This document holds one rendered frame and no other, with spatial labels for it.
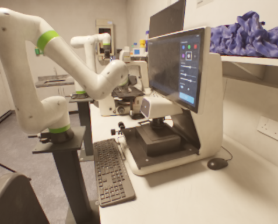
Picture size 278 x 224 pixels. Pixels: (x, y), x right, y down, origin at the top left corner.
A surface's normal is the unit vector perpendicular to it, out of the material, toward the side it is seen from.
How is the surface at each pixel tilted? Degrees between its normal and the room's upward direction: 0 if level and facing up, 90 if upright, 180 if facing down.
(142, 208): 0
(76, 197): 90
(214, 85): 90
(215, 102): 90
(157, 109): 80
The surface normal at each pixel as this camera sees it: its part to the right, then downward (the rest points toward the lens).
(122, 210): 0.00, -0.93
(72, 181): 0.21, 0.36
